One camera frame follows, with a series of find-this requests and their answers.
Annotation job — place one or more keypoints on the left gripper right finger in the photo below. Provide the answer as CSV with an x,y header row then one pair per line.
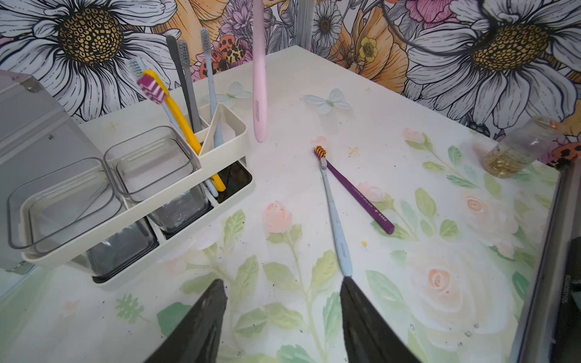
x,y
367,337

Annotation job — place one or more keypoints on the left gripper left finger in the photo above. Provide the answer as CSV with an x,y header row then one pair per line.
x,y
197,337

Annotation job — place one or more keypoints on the purple toothbrush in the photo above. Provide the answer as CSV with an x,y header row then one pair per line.
x,y
370,208

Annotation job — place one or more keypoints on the yellow toothbrush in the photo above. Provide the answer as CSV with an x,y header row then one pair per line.
x,y
155,91

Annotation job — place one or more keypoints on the black toothbrush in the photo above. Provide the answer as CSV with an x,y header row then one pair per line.
x,y
171,42

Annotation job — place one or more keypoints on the pale blue toothbrush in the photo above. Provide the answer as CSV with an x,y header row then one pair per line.
x,y
341,247

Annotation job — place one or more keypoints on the cream toothbrush holder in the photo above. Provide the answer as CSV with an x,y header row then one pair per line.
x,y
111,216

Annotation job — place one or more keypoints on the silver pink metal case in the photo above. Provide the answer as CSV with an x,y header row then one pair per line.
x,y
37,137

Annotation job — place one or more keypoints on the aluminium corner post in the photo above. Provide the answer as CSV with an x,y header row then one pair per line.
x,y
304,23

